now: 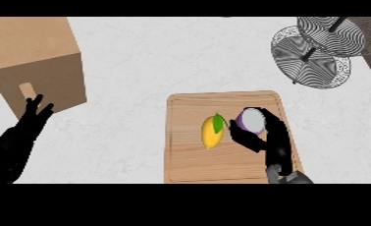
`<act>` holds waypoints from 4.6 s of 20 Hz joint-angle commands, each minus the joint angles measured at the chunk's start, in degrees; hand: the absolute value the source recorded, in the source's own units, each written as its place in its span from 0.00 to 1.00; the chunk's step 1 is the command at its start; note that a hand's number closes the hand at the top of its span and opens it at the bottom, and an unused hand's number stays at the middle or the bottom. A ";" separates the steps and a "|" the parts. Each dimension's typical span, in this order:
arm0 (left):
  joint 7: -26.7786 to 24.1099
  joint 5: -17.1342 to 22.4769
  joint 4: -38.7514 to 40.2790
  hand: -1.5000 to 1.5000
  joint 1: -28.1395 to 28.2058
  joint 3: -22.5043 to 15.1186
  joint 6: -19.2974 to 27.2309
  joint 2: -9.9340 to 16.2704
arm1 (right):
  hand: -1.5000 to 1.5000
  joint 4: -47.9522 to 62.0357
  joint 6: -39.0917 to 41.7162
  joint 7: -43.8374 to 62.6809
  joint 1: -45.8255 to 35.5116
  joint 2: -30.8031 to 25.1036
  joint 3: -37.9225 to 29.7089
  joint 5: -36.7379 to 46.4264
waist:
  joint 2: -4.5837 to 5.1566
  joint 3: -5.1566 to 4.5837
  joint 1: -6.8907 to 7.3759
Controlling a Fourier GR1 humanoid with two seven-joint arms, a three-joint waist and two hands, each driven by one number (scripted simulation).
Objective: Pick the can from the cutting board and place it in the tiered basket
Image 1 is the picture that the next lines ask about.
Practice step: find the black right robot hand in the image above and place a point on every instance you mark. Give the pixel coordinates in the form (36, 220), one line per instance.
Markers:
(273, 138)

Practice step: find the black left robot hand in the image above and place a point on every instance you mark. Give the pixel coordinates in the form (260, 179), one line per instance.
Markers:
(19, 141)

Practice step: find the purple can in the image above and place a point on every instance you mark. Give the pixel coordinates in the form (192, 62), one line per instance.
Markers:
(250, 121)

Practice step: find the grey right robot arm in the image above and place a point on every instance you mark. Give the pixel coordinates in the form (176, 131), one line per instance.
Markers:
(288, 177)

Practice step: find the wooden cutting board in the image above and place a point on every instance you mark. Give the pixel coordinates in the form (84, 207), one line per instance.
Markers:
(192, 151)

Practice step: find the yellow lemon with green leaf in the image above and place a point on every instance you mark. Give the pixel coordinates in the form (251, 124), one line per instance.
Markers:
(212, 132)

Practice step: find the wooden cabinet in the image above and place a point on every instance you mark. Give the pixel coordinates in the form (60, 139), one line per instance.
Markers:
(38, 63)

